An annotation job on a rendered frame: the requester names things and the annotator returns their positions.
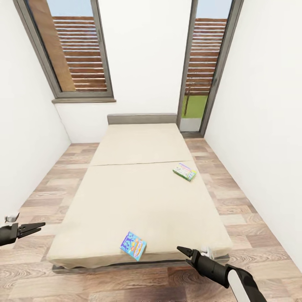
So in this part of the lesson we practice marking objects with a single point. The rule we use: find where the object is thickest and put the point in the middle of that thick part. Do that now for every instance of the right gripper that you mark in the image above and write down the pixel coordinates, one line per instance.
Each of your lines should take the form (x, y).
(203, 265)

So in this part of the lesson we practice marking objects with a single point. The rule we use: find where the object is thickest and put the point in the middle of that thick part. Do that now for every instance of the board game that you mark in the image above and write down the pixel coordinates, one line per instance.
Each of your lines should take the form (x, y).
(184, 171)
(133, 246)

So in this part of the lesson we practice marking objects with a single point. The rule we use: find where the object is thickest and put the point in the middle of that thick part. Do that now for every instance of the fixed window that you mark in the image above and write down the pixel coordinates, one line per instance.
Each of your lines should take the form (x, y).
(68, 39)

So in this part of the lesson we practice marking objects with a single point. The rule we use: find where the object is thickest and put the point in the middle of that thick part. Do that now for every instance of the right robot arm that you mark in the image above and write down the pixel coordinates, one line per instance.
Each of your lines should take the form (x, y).
(241, 281)

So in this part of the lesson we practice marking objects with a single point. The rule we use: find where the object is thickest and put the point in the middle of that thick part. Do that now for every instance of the door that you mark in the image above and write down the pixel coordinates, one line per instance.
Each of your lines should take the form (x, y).
(211, 31)

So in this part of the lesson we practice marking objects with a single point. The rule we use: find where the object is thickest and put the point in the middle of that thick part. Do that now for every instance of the bed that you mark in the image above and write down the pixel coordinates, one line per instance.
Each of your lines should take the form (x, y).
(130, 186)

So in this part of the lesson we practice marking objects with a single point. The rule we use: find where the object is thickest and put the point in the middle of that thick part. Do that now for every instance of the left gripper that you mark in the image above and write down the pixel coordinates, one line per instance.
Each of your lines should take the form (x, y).
(9, 234)

